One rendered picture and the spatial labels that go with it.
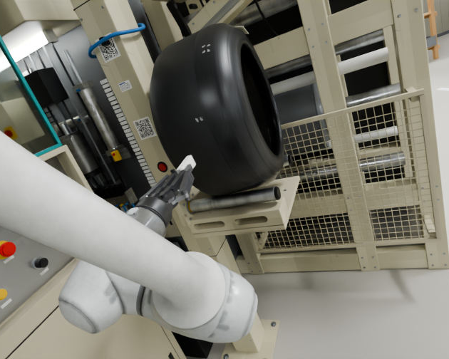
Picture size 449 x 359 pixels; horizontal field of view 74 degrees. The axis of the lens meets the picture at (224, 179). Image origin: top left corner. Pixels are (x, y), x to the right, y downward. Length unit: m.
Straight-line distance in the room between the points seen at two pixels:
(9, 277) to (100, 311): 0.65
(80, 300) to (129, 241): 0.20
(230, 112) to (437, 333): 1.33
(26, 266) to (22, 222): 0.86
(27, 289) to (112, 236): 0.86
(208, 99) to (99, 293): 0.54
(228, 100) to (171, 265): 0.56
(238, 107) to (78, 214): 0.61
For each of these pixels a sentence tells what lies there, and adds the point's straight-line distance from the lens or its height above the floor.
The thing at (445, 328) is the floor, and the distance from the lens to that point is 1.74.
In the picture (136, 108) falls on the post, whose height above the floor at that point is 1.30.
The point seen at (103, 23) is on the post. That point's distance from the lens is 1.17.
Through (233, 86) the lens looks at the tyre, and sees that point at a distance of 0.83.
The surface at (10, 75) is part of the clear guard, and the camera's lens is 1.22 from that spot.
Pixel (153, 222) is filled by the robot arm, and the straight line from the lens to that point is 0.57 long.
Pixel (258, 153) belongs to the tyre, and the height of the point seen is 1.07.
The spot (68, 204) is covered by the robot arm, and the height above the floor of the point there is 1.27.
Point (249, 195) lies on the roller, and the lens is 1.01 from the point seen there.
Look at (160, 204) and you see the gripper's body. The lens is 0.60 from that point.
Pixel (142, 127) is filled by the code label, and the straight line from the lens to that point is 1.17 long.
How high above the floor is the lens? 1.33
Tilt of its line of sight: 20 degrees down
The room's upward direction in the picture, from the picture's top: 21 degrees counter-clockwise
